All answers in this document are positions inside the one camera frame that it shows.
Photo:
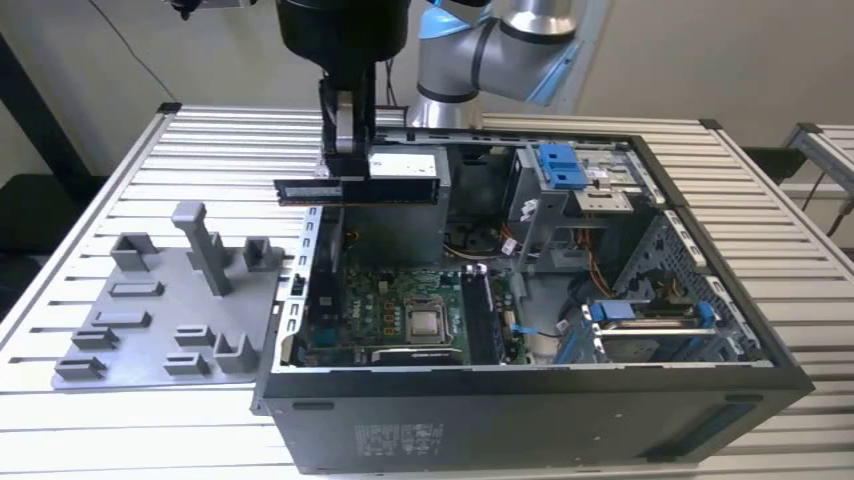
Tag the green motherboard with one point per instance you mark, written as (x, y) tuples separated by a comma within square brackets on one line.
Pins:
[(374, 300)]

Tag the metal slat side table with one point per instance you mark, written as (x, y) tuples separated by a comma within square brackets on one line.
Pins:
[(834, 145)]

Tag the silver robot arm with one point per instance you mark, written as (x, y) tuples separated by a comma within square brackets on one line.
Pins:
[(454, 70)]

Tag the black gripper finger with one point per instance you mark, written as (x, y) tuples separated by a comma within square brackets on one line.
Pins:
[(363, 125)]

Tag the hard disk in blue carrier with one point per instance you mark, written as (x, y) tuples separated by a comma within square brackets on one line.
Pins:
[(614, 311)]

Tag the silver CPU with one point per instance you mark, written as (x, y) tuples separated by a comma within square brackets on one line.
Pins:
[(427, 324)]

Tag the black PC case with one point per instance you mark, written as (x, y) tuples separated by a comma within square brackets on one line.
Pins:
[(501, 425)]

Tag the grey metal drive cage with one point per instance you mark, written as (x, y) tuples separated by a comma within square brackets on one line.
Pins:
[(544, 215)]

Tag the black graphics card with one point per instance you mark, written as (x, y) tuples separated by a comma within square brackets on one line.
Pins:
[(417, 356)]

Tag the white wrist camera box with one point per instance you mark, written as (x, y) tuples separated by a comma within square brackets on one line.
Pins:
[(227, 4)]

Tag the black box behind table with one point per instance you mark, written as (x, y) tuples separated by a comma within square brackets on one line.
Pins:
[(774, 165)]

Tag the grey parts rack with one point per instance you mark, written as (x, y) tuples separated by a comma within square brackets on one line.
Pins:
[(174, 300)]

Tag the black empty RAM slot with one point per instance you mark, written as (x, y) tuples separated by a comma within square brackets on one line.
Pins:
[(475, 320)]

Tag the blue drive bay latch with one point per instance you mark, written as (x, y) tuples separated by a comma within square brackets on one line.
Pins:
[(560, 165)]

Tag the grey power supply unit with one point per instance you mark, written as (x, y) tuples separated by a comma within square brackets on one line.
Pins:
[(394, 230)]

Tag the RAM stick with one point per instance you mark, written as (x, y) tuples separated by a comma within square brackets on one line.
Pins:
[(494, 325), (401, 191)]

